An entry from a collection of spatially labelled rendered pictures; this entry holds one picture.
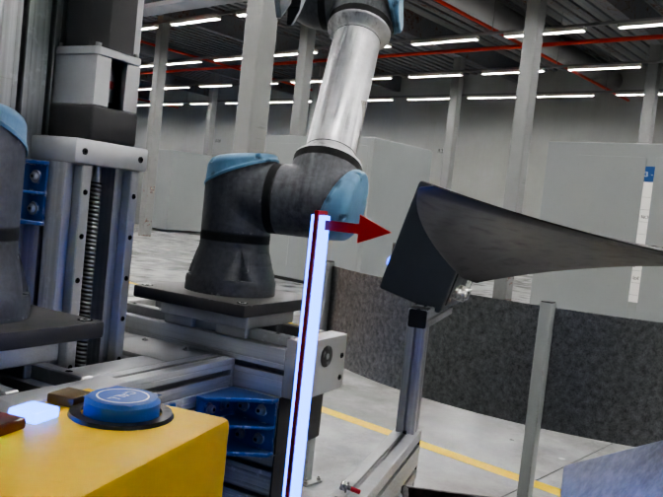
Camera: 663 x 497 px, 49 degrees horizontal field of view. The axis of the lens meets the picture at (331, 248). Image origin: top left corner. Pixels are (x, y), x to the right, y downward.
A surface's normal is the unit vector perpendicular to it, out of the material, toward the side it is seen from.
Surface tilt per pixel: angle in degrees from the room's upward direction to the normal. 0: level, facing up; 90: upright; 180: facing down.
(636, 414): 90
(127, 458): 0
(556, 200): 90
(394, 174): 90
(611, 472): 55
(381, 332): 90
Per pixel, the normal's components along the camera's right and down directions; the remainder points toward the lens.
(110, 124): 0.87, 0.12
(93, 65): -0.48, 0.00
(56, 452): 0.11, -0.99
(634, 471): -0.72, -0.64
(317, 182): -0.17, -0.41
